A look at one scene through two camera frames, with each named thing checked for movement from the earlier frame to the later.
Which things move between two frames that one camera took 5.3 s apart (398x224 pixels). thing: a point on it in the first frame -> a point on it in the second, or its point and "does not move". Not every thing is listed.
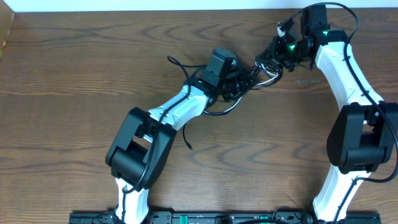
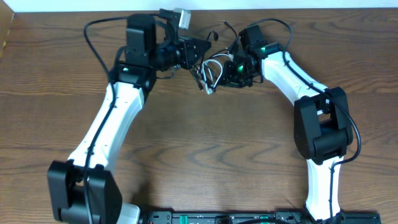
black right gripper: [272, 54] -> [229, 78]
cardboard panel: [7, 15] does not move
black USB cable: [184, 68] -> [236, 37]
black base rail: [223, 217] does not move
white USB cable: [277, 77] -> [212, 70]
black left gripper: [244, 76] -> [188, 58]
